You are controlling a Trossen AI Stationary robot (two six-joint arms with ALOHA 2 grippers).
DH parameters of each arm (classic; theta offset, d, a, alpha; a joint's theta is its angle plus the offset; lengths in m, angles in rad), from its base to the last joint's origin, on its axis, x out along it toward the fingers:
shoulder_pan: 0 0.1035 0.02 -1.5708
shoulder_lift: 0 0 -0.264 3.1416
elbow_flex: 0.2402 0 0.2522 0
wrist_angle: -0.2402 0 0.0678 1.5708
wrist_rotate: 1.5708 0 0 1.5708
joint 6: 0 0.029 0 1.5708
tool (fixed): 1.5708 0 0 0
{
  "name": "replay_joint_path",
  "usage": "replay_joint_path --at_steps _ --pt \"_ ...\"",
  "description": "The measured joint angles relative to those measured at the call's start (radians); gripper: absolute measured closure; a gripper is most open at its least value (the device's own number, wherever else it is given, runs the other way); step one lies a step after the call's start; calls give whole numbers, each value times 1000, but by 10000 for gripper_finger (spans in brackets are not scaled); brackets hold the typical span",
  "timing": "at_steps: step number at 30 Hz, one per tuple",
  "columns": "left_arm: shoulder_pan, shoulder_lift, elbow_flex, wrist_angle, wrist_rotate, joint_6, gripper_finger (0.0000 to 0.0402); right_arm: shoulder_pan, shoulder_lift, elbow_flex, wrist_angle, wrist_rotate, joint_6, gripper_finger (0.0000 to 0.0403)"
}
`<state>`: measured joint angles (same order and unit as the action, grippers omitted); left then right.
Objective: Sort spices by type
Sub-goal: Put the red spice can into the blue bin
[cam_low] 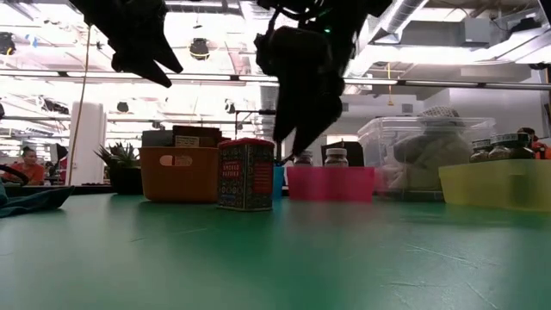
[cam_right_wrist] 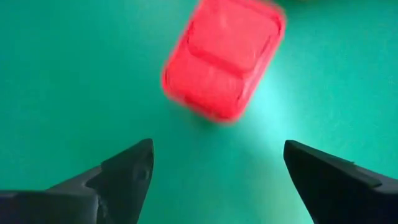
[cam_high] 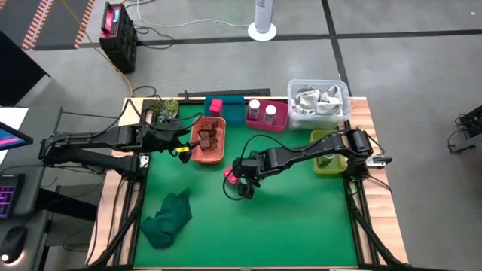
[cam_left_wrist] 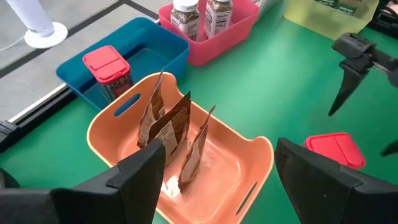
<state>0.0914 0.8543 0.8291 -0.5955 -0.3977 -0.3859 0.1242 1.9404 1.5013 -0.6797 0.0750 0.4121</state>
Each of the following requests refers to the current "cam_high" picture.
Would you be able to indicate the grey desk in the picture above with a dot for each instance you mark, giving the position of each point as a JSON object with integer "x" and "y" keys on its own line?
{"x": 30, "y": 165}

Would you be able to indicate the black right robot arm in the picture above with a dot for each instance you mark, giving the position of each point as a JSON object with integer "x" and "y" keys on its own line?
{"x": 301, "y": 153}

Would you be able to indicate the black power strip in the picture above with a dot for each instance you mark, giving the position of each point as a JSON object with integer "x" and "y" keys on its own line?
{"x": 226, "y": 92}

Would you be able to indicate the black crate with red top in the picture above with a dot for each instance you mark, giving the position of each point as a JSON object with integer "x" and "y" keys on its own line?
{"x": 118, "y": 41}

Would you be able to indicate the white tower fan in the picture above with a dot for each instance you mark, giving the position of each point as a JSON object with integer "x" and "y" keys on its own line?
{"x": 262, "y": 17}

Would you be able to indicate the blue plastic bin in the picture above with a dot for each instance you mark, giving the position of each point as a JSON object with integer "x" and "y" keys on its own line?
{"x": 235, "y": 111}

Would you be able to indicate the white paper sheet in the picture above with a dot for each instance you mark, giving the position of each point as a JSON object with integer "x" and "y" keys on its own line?
{"x": 11, "y": 114}

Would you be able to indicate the computer monitor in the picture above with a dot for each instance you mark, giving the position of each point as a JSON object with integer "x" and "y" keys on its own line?
{"x": 13, "y": 137}

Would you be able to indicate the dark green crumpled cloth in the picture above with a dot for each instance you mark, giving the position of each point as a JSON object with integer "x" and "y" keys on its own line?
{"x": 167, "y": 222}

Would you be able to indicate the grey crumpled cloth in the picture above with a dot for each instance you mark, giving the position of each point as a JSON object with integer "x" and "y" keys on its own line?
{"x": 318, "y": 101}

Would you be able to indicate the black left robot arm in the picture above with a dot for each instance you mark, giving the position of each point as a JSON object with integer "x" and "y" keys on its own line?
{"x": 94, "y": 137}

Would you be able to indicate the silver metal bracket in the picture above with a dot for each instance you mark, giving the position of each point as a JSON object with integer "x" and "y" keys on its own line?
{"x": 144, "y": 162}

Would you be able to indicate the green table mat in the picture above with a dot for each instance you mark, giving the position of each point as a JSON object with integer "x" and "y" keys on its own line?
{"x": 282, "y": 226}

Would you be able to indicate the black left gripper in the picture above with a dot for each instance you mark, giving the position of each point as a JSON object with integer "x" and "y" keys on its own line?
{"x": 162, "y": 135}

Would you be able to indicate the brown spice packet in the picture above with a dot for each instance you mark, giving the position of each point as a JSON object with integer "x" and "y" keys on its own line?
{"x": 209, "y": 145}
{"x": 206, "y": 134}
{"x": 211, "y": 125}

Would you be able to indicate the orange plastic bin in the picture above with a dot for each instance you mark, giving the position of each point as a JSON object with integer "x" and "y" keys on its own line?
{"x": 211, "y": 158}

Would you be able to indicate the white and black connector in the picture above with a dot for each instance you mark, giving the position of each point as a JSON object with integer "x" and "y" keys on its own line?
{"x": 380, "y": 161}

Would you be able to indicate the black backlit keyboard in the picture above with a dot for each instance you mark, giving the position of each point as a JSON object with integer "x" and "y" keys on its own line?
{"x": 7, "y": 195}

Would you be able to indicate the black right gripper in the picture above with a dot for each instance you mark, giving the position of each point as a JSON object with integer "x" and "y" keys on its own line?
{"x": 248, "y": 167}

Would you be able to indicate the black panel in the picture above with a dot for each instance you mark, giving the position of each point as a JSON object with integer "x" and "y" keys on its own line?
{"x": 15, "y": 71}

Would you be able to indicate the yellow-green plastic bin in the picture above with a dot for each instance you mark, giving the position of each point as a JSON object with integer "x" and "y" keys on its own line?
{"x": 339, "y": 167}

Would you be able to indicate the clear plastic storage container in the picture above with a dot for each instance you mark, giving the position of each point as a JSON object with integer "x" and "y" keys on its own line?
{"x": 301, "y": 122}

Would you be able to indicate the small potted succulent plant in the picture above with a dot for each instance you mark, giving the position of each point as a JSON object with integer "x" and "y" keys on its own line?
{"x": 164, "y": 107}

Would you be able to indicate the yellow tape tag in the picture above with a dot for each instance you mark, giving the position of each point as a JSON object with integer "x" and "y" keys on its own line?
{"x": 183, "y": 149}

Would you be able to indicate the black computer mouse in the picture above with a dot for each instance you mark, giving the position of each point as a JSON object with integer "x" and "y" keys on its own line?
{"x": 13, "y": 244}

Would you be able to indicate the pink plastic bin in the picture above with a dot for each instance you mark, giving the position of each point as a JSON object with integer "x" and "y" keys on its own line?
{"x": 280, "y": 126}

